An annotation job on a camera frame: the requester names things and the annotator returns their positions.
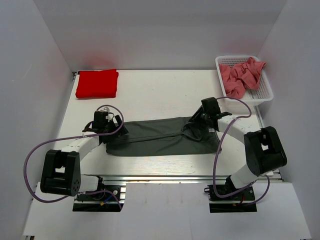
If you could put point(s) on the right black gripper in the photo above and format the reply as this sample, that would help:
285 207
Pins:
196 117

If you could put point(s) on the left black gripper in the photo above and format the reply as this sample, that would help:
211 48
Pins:
122 131

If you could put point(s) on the dark grey t-shirt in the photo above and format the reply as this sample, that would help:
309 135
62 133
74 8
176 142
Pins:
164 137

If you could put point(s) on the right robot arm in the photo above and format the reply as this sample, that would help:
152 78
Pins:
263 149

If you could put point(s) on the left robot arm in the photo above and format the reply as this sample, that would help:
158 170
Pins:
61 174

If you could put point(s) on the folded red t-shirt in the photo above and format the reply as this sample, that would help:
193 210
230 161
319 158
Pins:
97 84

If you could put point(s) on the white plastic basket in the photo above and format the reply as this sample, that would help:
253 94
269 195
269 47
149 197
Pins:
252 97

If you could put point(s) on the crumpled pink t-shirt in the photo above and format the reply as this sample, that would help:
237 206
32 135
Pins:
241 77

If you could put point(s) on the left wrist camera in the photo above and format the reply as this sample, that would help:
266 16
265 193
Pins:
101 117

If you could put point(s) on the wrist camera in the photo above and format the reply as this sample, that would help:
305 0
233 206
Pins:
101 117
210 106

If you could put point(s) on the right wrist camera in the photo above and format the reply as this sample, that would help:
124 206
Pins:
210 106

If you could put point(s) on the aluminium table rail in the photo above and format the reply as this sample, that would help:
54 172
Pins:
160 178

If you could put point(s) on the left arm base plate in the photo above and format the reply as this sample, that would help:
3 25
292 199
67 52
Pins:
102 202

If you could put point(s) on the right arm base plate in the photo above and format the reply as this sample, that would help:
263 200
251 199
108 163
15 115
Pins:
238 203

